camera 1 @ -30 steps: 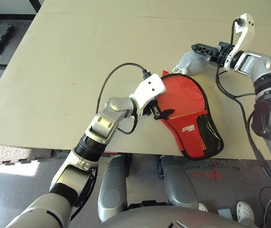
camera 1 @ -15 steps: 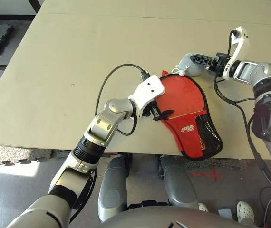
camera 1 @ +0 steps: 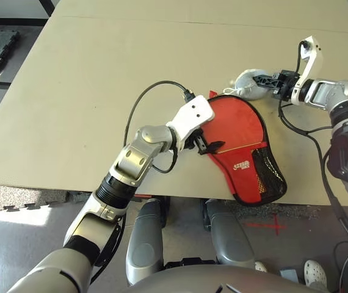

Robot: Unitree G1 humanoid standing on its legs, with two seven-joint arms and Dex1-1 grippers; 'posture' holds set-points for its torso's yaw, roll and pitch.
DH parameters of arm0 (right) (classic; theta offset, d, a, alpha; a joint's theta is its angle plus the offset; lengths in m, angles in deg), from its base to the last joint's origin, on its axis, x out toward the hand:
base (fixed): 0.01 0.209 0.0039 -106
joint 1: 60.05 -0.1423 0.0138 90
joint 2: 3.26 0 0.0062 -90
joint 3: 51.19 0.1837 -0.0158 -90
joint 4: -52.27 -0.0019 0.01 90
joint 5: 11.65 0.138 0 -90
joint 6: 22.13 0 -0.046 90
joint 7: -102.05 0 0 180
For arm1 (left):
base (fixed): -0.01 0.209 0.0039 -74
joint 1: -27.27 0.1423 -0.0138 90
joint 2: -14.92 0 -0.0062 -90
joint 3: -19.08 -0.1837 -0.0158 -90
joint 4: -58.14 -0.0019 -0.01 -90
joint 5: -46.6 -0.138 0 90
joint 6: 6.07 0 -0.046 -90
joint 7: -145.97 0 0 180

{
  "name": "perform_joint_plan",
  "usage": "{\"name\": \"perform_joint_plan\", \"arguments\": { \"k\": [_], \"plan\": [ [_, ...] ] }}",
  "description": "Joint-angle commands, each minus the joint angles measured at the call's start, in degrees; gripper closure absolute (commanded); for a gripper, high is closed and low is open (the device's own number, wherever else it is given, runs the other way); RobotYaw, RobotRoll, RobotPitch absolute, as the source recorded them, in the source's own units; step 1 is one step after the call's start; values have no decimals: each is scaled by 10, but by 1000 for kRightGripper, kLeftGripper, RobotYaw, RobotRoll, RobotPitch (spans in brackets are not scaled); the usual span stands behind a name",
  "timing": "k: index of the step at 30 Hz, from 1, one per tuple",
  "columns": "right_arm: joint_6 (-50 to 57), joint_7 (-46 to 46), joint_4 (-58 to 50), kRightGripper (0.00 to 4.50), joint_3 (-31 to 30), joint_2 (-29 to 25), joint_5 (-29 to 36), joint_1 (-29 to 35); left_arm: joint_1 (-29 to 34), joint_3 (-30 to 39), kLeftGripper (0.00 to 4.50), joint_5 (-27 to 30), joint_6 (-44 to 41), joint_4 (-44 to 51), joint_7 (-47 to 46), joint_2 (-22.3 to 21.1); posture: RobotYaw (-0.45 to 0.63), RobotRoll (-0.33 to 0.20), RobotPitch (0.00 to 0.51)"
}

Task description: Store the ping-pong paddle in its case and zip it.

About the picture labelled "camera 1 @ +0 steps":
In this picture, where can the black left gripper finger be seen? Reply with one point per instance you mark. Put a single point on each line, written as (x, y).
(215, 146)

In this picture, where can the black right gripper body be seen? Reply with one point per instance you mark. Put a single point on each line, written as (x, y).
(285, 84)

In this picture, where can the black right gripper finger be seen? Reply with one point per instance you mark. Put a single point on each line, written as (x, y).
(267, 81)

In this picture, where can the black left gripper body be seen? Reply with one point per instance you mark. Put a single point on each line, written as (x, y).
(197, 142)

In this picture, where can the red ping-pong paddle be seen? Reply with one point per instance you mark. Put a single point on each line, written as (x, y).
(238, 122)

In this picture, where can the red black paddle case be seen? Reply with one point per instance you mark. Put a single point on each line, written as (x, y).
(241, 183)

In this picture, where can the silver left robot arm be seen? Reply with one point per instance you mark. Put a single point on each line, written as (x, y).
(134, 155)

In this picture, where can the grey robot right leg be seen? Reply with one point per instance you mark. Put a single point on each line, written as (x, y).
(230, 238)

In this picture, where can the grey robot leg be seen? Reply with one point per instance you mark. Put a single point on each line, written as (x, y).
(145, 244)
(230, 238)

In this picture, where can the red floor tape cross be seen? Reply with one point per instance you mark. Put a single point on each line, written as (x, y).
(276, 226)

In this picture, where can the grey robot left leg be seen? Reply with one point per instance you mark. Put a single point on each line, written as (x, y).
(145, 244)

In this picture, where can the white perforated clog shoe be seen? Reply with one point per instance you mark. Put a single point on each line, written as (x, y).
(314, 273)
(260, 267)

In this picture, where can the grey robot torso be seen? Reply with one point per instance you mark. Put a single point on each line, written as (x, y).
(210, 280)

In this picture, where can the grey foot pedal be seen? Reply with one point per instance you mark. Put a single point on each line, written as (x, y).
(288, 274)

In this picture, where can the grey trouser leg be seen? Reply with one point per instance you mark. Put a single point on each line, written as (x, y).
(319, 288)

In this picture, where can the speckled grey foam mat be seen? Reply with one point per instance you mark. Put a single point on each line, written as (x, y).
(18, 196)

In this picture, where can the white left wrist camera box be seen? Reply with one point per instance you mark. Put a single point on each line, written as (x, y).
(192, 116)

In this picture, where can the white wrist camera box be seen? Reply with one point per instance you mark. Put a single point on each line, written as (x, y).
(313, 61)
(192, 116)

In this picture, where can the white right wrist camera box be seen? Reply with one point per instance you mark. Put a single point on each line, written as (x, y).
(313, 61)

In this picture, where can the black metal table frame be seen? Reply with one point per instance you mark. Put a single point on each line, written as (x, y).
(9, 22)

